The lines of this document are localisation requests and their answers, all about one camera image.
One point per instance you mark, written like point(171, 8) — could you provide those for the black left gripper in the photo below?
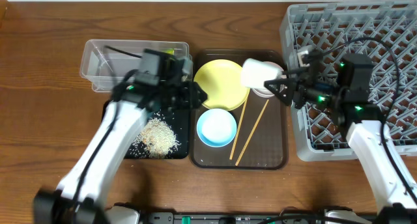
point(184, 94)

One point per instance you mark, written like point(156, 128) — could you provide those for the wooden chopstick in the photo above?
point(238, 129)
point(251, 133)

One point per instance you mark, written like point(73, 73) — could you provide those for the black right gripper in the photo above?
point(296, 92)

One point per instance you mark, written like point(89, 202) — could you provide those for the grey dishwasher rack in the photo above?
point(328, 25)

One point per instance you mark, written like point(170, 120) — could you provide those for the black rectangular tray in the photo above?
point(179, 120)

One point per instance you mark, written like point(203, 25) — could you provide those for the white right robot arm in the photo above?
point(360, 122)

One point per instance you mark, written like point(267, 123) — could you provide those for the green snack wrapper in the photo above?
point(170, 51)

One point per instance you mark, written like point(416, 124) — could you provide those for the light blue bowl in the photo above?
point(216, 128)

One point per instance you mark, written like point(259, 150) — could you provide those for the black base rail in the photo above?
point(208, 218)

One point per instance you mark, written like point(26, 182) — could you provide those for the yellow round plate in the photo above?
point(220, 79)

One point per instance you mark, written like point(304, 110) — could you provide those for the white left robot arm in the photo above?
point(80, 196)

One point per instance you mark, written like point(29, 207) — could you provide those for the right wooden chopstick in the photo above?
point(251, 133)

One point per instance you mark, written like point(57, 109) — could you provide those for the white cup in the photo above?
point(255, 73)

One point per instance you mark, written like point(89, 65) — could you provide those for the clear plastic bin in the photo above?
point(103, 58)

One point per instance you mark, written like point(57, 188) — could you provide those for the rice and nut leftovers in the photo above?
point(156, 140)

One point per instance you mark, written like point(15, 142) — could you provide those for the brown serving tray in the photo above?
point(268, 148)

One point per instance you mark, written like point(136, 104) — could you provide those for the left wooden chopstick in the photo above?
point(238, 129)

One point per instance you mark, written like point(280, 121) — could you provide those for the pink round plate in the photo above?
point(264, 93)

